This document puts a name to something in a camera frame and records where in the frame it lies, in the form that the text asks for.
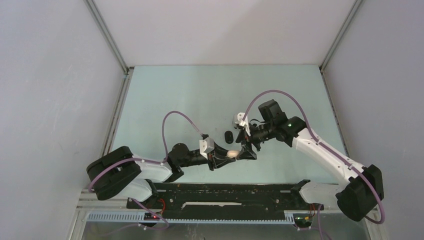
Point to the left aluminium frame post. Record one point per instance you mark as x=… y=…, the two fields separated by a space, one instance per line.
x=104 y=30

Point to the right aluminium frame post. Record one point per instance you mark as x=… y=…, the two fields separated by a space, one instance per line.
x=349 y=19

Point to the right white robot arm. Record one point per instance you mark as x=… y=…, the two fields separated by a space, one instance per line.
x=358 y=189

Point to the black mounting base rail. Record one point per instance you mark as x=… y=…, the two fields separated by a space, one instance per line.
x=225 y=202

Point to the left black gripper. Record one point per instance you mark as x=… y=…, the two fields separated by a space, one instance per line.
x=219 y=154

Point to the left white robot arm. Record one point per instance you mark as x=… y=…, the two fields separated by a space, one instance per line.
x=121 y=173

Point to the aluminium frame post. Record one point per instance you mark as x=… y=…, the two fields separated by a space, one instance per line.
x=349 y=19
x=104 y=30

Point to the black oval charging case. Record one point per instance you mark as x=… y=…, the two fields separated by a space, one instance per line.
x=228 y=137

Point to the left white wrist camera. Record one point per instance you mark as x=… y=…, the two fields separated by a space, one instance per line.
x=206 y=146

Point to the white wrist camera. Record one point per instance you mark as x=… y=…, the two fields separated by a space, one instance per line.
x=206 y=146
x=241 y=121

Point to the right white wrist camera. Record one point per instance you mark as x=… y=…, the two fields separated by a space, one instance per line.
x=241 y=121

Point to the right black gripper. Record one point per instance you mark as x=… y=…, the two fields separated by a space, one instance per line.
x=241 y=137

